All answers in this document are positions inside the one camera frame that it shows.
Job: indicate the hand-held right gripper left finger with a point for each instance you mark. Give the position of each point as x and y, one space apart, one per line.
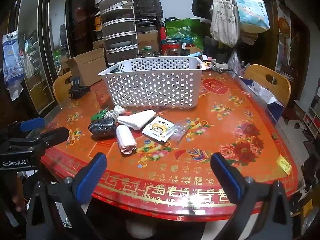
93 177

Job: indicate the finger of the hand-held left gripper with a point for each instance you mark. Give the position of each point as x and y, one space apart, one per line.
32 124
56 135

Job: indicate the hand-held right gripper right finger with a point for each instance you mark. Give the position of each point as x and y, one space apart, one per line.
226 177

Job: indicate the black plastic bundle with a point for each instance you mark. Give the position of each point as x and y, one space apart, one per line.
101 128

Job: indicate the green plastic packet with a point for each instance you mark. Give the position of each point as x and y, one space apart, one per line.
98 115

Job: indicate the white towel pink edge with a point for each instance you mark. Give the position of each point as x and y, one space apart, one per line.
126 138

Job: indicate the white scalloped soft pouch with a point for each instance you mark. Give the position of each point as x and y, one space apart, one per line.
116 111

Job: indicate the clear plastic zip bag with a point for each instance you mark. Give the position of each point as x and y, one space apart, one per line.
180 130

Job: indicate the white cloth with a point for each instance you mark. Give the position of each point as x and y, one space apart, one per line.
136 120

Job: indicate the white printed sachet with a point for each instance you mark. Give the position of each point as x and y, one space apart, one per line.
156 128

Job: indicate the white perforated plastic basket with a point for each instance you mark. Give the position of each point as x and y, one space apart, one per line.
150 87

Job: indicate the wooden chair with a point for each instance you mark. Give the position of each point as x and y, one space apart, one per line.
260 73
192 49
60 87

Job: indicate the black clip stand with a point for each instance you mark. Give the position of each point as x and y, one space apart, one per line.
78 90

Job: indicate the yellow sticker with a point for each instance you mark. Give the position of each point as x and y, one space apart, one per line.
284 164

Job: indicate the blue white hanging bag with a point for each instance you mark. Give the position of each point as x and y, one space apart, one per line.
12 60

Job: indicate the mirrored cabinet door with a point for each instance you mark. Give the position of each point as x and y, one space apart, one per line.
35 50

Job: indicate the open cardboard box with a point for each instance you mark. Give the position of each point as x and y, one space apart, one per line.
87 66

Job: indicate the blue box with white paper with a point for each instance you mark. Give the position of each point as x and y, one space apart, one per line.
265 97

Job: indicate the clear hanging plastic bag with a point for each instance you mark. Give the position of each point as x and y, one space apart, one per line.
235 63

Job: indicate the green lid glass jar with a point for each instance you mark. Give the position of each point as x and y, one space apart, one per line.
147 51

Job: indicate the blue cloth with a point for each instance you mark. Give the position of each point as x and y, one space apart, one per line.
196 54

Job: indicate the stacked drawer storage unit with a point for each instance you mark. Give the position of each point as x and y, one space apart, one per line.
120 25

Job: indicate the black lid glass jar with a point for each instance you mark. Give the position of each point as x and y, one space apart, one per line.
157 53

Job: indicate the closed cardboard box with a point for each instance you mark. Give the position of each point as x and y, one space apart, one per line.
148 41

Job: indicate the large glass pickle jar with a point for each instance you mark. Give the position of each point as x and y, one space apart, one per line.
171 47

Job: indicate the beige canvas tote bag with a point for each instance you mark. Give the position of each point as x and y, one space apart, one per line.
223 22

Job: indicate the green shopping bag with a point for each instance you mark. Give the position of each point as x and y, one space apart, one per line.
182 28

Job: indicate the black plastic covered stack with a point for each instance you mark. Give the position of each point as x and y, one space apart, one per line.
147 7

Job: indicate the blue printed paper bag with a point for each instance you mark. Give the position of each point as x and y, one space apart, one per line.
252 12

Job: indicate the dark green hanging bag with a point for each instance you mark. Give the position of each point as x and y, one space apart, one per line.
203 0

